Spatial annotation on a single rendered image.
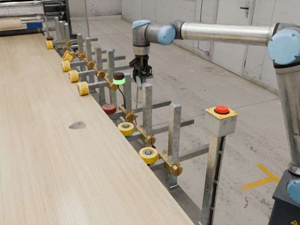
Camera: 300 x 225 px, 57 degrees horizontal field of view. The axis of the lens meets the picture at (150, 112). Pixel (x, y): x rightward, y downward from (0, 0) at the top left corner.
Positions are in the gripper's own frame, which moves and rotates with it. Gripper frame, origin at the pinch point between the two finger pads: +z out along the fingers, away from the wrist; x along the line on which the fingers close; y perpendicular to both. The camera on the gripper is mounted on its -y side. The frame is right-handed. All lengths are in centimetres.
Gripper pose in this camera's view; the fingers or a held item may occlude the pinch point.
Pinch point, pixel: (140, 87)
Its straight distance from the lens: 157.5
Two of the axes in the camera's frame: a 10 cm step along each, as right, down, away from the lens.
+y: 4.6, 4.1, -7.9
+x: 8.9, -2.1, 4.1
